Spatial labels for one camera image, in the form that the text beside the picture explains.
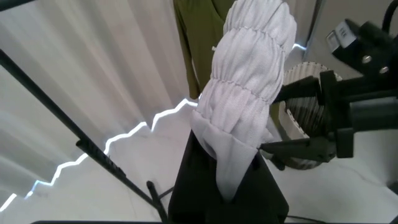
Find black clothes rack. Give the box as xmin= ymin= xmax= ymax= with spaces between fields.
xmin=0 ymin=0 xmax=175 ymax=222

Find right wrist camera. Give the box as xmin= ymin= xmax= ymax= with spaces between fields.
xmin=325 ymin=18 xmax=398 ymax=78

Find white curtain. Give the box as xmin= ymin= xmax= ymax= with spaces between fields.
xmin=0 ymin=0 xmax=318 ymax=212

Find green long-sleeved shirt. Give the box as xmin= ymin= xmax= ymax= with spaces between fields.
xmin=173 ymin=0 xmax=280 ymax=131

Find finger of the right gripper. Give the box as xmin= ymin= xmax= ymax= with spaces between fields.
xmin=259 ymin=135 xmax=338 ymax=164
xmin=273 ymin=76 xmax=323 ymax=105

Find pale grey shorts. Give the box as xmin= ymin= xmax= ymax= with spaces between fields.
xmin=189 ymin=0 xmax=298 ymax=203

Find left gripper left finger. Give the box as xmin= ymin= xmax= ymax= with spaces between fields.
xmin=167 ymin=130 xmax=230 ymax=222

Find white laundry basket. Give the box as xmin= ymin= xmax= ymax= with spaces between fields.
xmin=278 ymin=61 xmax=343 ymax=170

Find black cable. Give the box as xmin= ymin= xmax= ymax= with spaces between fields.
xmin=381 ymin=0 xmax=398 ymax=35

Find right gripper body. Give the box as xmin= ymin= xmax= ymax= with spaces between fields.
xmin=320 ymin=70 xmax=398 ymax=159

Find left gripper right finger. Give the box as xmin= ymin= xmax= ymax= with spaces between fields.
xmin=231 ymin=149 xmax=290 ymax=222

